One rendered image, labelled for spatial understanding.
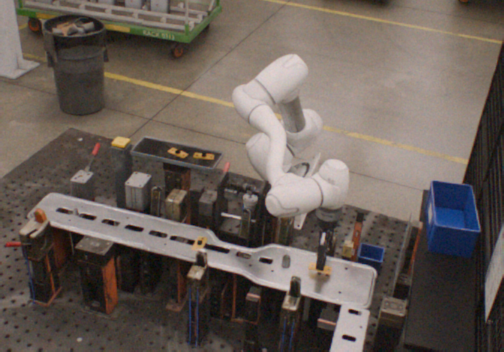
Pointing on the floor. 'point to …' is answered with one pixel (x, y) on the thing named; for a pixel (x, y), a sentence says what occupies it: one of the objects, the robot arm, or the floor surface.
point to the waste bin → (77, 61)
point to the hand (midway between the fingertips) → (321, 260)
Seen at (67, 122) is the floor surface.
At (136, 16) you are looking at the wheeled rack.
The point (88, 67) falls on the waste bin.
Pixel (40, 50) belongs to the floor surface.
